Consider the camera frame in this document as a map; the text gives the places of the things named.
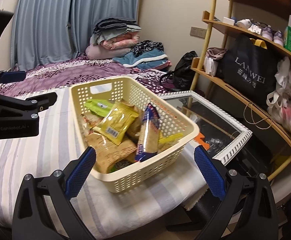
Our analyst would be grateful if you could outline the wooden bamboo shelf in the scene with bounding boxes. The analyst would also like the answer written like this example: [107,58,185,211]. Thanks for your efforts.
[186,0,291,182]

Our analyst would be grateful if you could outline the white plastic bags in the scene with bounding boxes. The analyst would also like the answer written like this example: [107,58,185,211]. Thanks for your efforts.
[266,56,291,133]

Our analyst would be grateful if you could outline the lilac pillow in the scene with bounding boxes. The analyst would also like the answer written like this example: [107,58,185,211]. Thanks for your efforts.
[85,45,132,60]

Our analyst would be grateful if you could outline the cream perforated plastic basket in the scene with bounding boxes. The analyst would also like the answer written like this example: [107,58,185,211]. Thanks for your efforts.
[71,76,199,193]

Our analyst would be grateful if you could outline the beige wall socket plate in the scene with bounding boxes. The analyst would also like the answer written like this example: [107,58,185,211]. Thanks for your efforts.
[190,27,207,39]

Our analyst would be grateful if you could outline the oat cookie yellow-edged pack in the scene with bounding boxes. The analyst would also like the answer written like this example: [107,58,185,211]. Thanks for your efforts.
[158,133,183,153]

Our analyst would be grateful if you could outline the blue soda biscuit pack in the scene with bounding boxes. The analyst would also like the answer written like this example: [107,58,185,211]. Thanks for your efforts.
[135,103,160,162]

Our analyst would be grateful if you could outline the pink clothes on shelf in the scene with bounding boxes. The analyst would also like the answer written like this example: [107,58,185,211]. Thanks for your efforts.
[203,47,227,76]

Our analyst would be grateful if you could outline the blue folded blanket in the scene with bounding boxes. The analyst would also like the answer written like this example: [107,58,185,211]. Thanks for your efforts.
[112,49,169,69]

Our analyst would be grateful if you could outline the green seaweed snack bag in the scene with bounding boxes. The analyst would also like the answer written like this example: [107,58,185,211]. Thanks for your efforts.
[84,99,114,118]

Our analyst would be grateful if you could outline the rice cracker clear bag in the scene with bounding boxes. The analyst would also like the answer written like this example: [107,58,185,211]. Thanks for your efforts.
[80,113,103,136]

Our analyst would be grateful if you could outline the striped white blue bedsheet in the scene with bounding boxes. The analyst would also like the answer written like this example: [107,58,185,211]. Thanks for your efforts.
[0,84,208,240]

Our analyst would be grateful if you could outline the purple floral bedspread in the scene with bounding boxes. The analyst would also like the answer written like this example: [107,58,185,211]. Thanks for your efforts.
[0,55,173,97]

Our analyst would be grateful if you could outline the black leopard print cloth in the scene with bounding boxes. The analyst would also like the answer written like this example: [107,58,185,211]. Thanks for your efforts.
[132,40,164,57]

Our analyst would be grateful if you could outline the black backpack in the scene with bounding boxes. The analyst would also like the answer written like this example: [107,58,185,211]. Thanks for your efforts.
[159,50,197,92]

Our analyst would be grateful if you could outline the white framed glass side table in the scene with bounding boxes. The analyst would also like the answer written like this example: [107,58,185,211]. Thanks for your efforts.
[159,91,252,165]

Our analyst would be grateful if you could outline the small green yellow snack pack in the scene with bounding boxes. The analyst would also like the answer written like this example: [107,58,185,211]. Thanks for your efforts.
[110,159,133,173]

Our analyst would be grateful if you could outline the blue grey curtain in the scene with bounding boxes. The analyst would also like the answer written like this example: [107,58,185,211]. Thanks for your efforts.
[11,0,139,71]

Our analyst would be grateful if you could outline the pink folded quilt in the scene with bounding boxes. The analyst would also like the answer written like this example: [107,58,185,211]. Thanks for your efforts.
[100,31,140,50]

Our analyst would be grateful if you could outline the purple sneakers on shelf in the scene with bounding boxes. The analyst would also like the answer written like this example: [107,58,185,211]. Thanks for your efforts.
[261,25,284,46]

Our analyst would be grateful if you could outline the yellow snack packet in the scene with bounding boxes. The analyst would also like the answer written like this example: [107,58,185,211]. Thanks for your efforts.
[93,101,139,145]

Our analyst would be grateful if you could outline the folded grey blankets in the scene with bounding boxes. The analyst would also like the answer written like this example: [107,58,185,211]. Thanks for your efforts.
[90,17,142,45]

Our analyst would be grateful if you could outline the black LANWEI shopping bag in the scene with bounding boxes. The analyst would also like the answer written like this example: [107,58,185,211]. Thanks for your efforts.
[216,34,283,109]

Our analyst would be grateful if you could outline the brown paper snack bag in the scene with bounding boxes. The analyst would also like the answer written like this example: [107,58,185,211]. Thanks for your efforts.
[85,132,137,174]
[120,99,144,144]

